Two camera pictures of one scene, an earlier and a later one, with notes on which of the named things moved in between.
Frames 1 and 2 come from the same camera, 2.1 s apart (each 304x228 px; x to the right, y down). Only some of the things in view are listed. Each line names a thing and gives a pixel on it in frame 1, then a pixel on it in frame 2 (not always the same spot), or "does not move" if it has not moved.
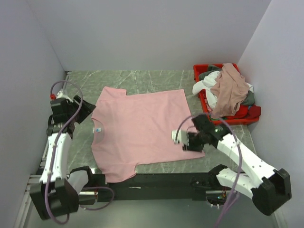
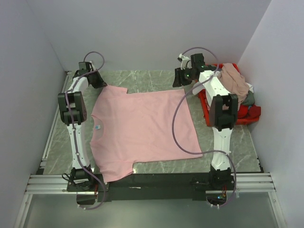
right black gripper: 191,147 -> 178,82
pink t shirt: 127,130 does not move
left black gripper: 85,109 -> 100,83
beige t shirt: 231,91 does not move
